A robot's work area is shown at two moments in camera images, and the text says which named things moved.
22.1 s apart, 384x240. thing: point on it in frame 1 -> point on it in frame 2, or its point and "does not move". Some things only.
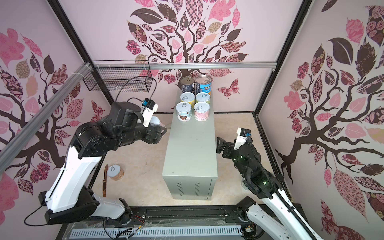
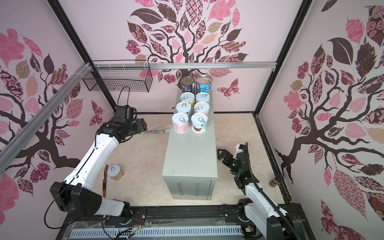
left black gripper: x=154 y=133 -> x=141 y=125
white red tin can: x=183 y=110 does not move
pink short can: x=201 y=111 does not move
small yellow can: x=187 y=97 does not move
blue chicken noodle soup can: x=203 y=84 does not move
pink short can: x=156 y=121 -> x=180 y=122
